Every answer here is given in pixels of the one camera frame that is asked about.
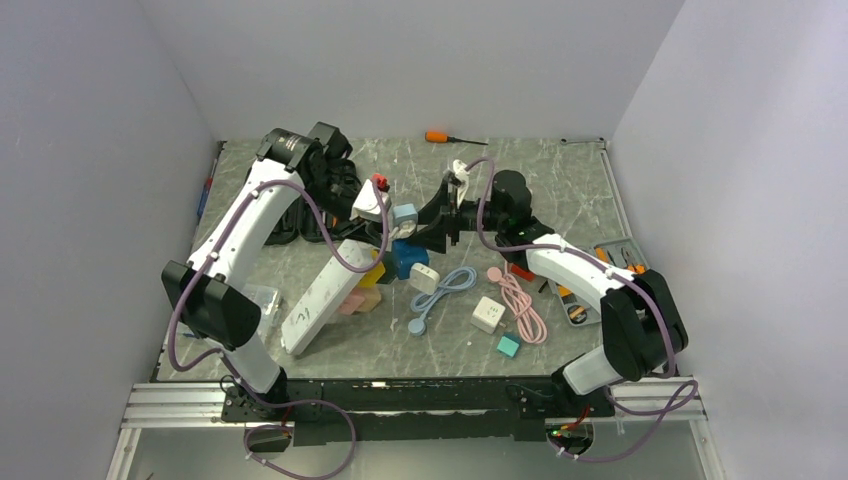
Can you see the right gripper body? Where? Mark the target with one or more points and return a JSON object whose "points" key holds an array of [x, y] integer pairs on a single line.
{"points": [[456, 216]]}

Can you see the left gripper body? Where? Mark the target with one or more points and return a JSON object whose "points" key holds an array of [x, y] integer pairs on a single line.
{"points": [[332, 194]]}

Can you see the black tool case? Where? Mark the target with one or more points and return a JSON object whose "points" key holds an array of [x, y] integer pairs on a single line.
{"points": [[298, 225]]}

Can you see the red cube socket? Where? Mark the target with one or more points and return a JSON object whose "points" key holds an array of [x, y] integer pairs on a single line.
{"points": [[521, 273]]}

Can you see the light blue power strip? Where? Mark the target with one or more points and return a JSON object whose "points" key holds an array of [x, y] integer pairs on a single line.
{"points": [[404, 221]]}

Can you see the white cube socket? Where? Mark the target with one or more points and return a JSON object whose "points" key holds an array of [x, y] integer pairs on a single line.
{"points": [[487, 315]]}

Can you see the blue cube socket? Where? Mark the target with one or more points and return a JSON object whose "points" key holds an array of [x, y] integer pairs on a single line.
{"points": [[404, 256]]}

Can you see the white long power strip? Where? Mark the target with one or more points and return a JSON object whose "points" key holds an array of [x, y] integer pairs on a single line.
{"points": [[317, 305]]}

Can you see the yellow cube socket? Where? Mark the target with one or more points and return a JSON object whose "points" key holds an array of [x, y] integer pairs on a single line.
{"points": [[371, 278]]}

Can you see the grey tool tray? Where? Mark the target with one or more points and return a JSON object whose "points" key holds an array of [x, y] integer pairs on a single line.
{"points": [[586, 283]]}

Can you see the teal plug adapter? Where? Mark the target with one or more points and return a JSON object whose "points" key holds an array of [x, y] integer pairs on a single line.
{"points": [[509, 345]]}

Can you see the beige cube socket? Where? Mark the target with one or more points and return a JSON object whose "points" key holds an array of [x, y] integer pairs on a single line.
{"points": [[371, 299]]}

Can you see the pink cube socket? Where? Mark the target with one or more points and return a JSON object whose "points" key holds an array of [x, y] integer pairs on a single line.
{"points": [[351, 304]]}

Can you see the clear plastic screw box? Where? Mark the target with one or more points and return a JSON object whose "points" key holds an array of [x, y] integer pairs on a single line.
{"points": [[269, 300]]}

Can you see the dark green cube socket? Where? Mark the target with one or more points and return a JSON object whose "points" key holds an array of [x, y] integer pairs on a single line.
{"points": [[390, 269]]}

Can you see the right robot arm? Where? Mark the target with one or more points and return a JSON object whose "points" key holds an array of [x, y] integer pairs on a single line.
{"points": [[641, 327]]}

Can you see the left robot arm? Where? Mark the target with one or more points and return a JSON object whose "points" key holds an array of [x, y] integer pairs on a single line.
{"points": [[211, 314]]}

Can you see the white charger plug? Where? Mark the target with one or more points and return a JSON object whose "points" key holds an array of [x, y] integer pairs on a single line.
{"points": [[424, 279]]}

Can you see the black electrical tape roll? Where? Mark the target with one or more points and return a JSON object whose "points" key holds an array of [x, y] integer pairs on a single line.
{"points": [[577, 314]]}

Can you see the orange pliers in tray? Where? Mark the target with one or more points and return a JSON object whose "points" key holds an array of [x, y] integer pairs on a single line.
{"points": [[631, 262]]}

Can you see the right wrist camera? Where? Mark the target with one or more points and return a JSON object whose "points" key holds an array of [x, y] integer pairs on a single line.
{"points": [[458, 176]]}

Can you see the orange handled screwdriver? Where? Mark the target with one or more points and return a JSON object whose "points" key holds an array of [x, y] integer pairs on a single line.
{"points": [[436, 137]]}

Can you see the blue pen at wall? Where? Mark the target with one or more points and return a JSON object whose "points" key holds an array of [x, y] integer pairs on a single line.
{"points": [[206, 188]]}

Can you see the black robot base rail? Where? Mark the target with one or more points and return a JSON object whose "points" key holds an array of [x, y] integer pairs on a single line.
{"points": [[522, 408]]}

